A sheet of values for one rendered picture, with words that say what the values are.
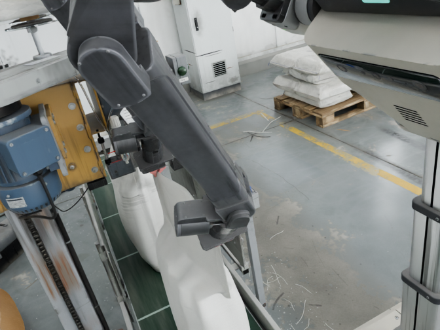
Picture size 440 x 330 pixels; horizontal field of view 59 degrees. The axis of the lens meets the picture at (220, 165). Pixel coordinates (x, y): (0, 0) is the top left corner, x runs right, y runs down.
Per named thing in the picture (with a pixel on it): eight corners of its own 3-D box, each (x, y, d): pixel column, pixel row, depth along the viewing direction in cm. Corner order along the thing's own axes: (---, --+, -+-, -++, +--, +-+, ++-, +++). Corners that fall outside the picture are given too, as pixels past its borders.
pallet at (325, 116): (412, 93, 412) (413, 79, 405) (322, 128, 372) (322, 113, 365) (355, 79, 480) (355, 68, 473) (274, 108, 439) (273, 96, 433)
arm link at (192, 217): (253, 215, 62) (242, 171, 67) (181, 222, 60) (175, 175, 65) (239, 245, 72) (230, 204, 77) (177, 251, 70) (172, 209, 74)
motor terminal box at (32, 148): (67, 168, 94) (49, 124, 88) (27, 189, 88) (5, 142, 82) (50, 162, 99) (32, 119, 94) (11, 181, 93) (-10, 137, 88)
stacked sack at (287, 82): (344, 78, 415) (344, 64, 408) (295, 96, 391) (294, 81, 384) (317, 72, 449) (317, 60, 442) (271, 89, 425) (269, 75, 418)
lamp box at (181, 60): (191, 82, 124) (185, 54, 120) (178, 86, 123) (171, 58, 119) (183, 78, 130) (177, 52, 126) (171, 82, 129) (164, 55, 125)
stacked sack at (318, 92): (373, 86, 381) (373, 71, 374) (320, 105, 359) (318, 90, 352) (342, 78, 416) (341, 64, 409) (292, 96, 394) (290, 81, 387)
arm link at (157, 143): (162, 135, 102) (158, 119, 105) (136, 140, 100) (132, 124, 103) (164, 151, 107) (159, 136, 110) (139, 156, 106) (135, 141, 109)
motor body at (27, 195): (68, 203, 101) (30, 114, 89) (6, 226, 96) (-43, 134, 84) (63, 180, 113) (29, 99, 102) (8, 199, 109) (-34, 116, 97)
